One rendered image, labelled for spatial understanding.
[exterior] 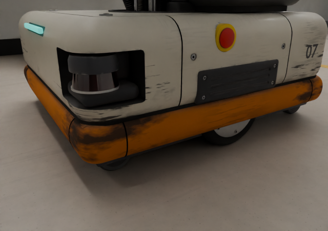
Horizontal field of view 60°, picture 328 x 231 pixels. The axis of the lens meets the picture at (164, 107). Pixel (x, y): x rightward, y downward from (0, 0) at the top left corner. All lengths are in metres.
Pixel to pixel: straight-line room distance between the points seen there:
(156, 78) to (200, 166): 0.20
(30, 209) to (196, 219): 0.26
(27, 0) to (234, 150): 1.64
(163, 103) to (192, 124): 0.08
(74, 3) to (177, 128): 1.65
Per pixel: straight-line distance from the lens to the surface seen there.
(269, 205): 0.50
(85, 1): 2.10
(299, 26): 0.74
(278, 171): 0.60
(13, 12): 2.00
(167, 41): 0.47
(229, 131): 0.64
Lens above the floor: 0.30
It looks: 20 degrees down
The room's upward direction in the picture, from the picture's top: straight up
